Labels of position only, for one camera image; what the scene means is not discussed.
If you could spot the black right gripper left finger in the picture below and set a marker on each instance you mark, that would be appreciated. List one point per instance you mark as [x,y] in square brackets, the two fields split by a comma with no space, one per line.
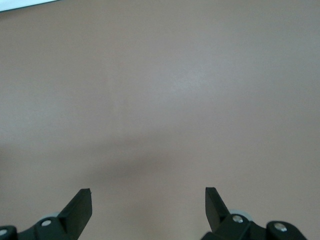
[72,217]

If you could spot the brown table cover mat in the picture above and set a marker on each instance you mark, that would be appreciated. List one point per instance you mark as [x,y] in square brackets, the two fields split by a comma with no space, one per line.
[150,87]

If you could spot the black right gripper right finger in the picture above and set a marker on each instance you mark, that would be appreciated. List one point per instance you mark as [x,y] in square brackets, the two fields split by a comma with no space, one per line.
[217,215]

